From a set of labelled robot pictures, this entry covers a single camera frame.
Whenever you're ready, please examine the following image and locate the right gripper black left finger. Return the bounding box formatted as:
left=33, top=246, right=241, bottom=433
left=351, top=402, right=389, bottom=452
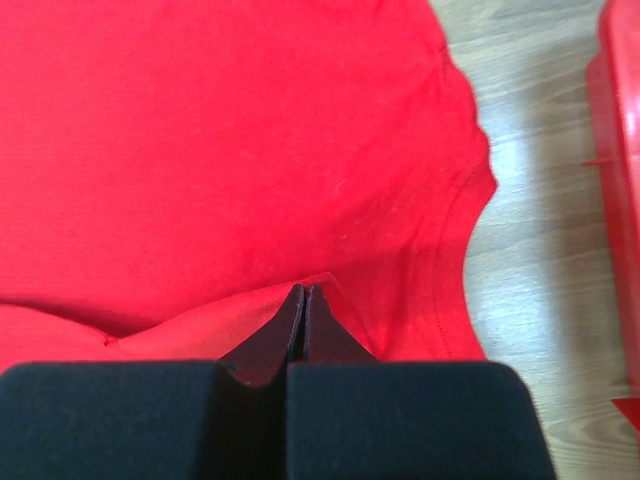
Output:
left=1, top=286, right=305, bottom=479

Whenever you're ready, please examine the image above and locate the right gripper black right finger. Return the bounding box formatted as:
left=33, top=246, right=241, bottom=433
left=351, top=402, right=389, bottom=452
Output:
left=286, top=285, right=556, bottom=479

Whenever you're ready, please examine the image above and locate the red t shirt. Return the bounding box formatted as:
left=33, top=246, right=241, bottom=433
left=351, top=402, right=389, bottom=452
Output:
left=1, top=1, right=496, bottom=367

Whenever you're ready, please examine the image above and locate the red plastic bin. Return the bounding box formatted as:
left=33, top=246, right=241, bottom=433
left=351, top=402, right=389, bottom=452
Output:
left=586, top=1, right=639, bottom=429

